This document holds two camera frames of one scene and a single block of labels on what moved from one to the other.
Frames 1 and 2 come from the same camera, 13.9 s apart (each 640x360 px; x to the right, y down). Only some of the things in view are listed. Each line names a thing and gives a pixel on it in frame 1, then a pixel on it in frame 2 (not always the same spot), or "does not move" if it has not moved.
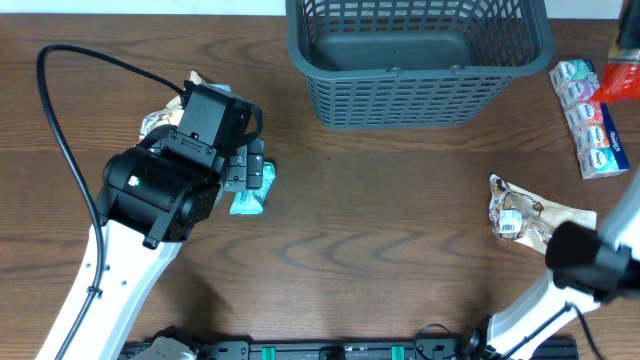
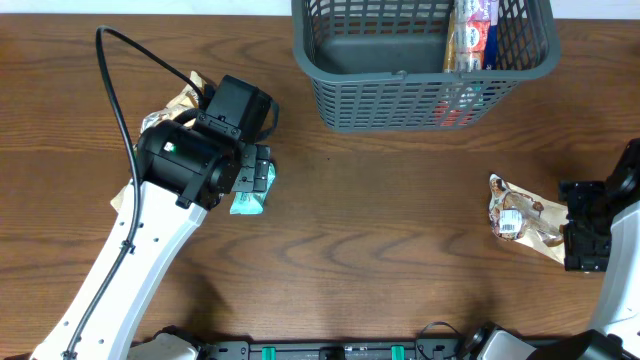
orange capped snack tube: x=621 y=82 -> x=450 y=59
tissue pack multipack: x=598 y=147 -> x=476 y=28
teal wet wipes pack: x=252 y=200 does not move
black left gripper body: x=243 y=171 does not move
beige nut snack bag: x=517 y=215 does not move
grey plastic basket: x=413 y=64 does not move
